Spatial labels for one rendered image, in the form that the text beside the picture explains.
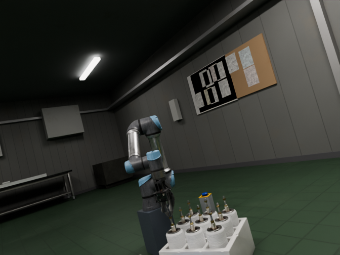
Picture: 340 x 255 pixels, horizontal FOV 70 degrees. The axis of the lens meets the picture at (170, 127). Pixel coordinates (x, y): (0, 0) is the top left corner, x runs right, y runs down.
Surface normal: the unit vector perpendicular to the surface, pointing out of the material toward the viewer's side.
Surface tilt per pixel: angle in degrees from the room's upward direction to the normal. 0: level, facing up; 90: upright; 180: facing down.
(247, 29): 90
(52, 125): 90
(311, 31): 90
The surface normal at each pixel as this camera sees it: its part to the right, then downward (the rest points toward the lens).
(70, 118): 0.56, -0.21
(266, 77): -0.79, 0.17
